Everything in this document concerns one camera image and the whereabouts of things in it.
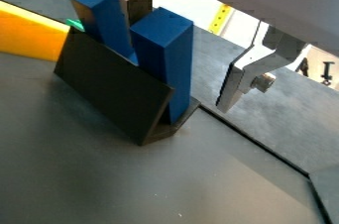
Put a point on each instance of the black angled fixture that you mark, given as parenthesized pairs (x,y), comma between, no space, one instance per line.
(123,92)

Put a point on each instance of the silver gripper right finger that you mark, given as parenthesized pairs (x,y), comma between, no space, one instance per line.
(274,49)

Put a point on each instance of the green stepped block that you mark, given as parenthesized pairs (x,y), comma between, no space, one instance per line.
(76,24)

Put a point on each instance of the blue U-shaped block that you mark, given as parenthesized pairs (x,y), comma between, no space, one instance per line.
(153,36)

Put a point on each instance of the yellow long bar block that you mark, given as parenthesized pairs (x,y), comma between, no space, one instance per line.
(30,34)

